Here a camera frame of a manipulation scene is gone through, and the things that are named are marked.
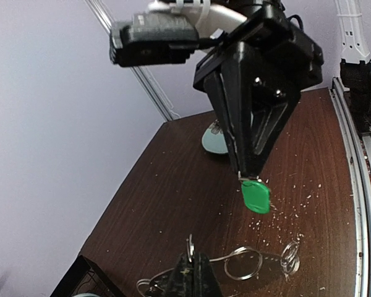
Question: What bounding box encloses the light blue flower plate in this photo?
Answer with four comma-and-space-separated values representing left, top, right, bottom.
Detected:
202, 120, 228, 155

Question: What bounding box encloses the right aluminium wall post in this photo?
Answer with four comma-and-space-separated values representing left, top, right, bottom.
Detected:
85, 0, 181, 122

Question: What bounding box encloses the black wire dish rack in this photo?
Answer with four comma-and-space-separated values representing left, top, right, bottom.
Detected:
51, 255, 125, 296

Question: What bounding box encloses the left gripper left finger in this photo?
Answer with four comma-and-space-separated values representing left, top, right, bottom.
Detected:
163, 254, 194, 297

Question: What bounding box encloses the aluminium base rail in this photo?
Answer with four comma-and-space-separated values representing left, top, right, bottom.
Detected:
330, 77, 371, 296

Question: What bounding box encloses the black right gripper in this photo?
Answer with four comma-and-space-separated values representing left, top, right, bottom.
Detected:
193, 2, 324, 177

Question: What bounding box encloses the green key tag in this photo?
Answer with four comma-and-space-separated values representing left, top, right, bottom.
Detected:
241, 180, 270, 214

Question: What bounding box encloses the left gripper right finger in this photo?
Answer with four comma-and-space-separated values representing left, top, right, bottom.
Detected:
192, 253, 223, 297

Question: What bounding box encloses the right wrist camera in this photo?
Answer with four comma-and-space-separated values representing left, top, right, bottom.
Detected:
108, 0, 248, 68

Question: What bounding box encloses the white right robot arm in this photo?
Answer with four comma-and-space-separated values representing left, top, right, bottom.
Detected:
194, 1, 371, 181

